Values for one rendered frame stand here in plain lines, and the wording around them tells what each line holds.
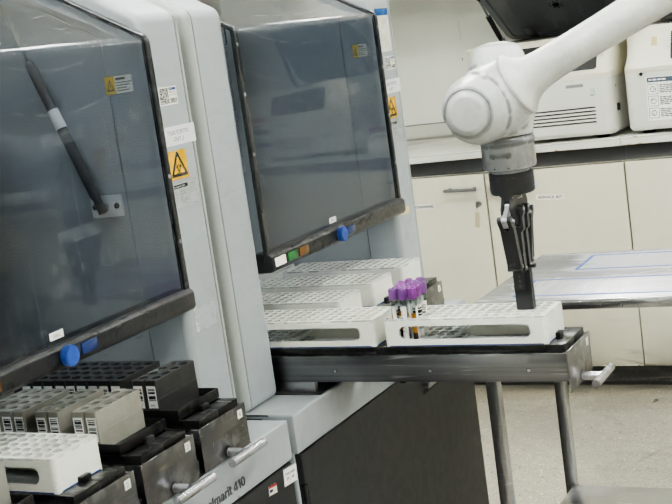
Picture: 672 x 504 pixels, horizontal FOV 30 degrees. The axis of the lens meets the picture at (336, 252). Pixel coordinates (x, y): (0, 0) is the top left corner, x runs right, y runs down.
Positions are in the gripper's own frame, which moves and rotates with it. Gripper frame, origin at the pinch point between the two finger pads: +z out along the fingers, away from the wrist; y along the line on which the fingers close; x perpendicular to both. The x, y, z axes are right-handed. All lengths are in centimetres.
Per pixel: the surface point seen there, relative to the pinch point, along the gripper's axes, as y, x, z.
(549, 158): -233, -68, 6
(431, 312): -0.6, -17.9, 3.8
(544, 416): -197, -68, 90
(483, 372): 6.8, -6.5, 12.7
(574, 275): -45.6, -5.2, 8.0
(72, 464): 72, -41, 6
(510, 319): 5.1, -1.3, 4.0
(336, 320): 4.6, -34.2, 3.5
